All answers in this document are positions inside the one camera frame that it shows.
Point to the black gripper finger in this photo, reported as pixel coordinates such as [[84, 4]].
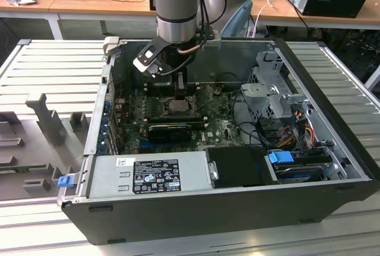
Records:
[[181, 86]]

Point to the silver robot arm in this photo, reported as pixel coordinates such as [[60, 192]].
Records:
[[175, 6]]

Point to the black RAM slot bank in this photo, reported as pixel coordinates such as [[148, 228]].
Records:
[[178, 118], [191, 89]]

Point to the CPU socket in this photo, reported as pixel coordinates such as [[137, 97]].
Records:
[[193, 104]]

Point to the blue expansion slot retainers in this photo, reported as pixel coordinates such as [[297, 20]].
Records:
[[104, 125]]

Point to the black graphics card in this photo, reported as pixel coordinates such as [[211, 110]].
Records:
[[169, 132]]

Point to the green motherboard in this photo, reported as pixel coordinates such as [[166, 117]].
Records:
[[219, 125]]

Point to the silver metal drive cage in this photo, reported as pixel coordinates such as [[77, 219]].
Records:
[[267, 95]]

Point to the black plastic air shroud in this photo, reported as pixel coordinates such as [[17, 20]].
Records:
[[237, 167]]

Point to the wooden desk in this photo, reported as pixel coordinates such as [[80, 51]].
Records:
[[282, 12], [89, 3]]

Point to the grey power supply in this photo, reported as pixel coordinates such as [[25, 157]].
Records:
[[104, 175]]

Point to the blue disk carrier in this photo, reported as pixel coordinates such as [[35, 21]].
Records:
[[280, 158]]

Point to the black PC case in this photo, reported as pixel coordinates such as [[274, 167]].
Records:
[[178, 220]]

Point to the hard disk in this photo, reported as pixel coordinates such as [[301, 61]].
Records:
[[300, 174]]

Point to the blue case latch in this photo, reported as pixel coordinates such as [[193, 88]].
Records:
[[65, 181]]

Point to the grey parts rack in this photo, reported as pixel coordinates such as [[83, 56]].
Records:
[[44, 155]]

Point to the green RAM stick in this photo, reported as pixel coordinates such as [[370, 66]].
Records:
[[17, 169]]

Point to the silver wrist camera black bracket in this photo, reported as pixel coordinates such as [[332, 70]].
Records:
[[148, 67]]

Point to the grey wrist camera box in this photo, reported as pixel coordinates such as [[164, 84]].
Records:
[[213, 42]]

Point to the white frame leg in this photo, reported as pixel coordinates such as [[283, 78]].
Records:
[[374, 79]]

